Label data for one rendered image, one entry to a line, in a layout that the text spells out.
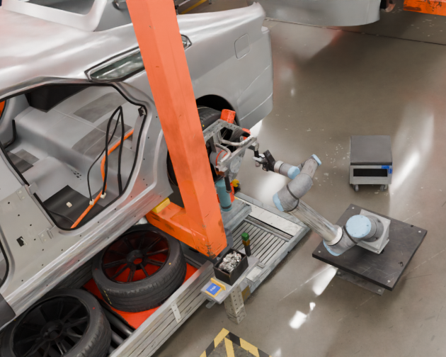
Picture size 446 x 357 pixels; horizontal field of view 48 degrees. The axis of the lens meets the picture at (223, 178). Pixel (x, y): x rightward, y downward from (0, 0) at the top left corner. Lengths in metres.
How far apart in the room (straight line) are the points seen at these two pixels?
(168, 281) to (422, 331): 1.73
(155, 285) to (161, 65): 1.54
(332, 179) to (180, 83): 2.41
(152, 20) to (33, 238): 1.45
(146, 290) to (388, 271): 1.63
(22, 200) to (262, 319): 1.85
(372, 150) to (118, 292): 2.43
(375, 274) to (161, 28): 2.13
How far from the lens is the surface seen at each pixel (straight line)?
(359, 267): 3.61
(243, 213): 4.25
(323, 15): 5.64
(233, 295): 3.49
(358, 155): 4.46
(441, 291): 3.93
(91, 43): 3.20
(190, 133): 2.83
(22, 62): 3.04
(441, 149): 5.14
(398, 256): 3.70
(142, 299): 3.52
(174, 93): 2.66
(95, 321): 3.40
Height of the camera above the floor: 3.06
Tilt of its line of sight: 39 degrees down
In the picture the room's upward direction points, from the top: 12 degrees counter-clockwise
